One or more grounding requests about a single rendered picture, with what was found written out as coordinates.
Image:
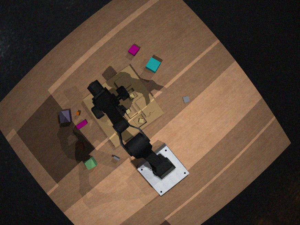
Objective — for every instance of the teal block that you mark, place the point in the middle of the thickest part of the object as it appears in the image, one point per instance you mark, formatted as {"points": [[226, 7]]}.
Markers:
{"points": [[153, 65]]}

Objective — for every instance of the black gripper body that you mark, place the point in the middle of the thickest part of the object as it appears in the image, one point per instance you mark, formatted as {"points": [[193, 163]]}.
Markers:
{"points": [[122, 94]]}

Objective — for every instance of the green cube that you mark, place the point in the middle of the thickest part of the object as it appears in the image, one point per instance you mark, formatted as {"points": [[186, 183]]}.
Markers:
{"points": [[90, 163]]}

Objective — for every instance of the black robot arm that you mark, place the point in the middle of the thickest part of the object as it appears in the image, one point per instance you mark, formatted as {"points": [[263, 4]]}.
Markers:
{"points": [[139, 146]]}

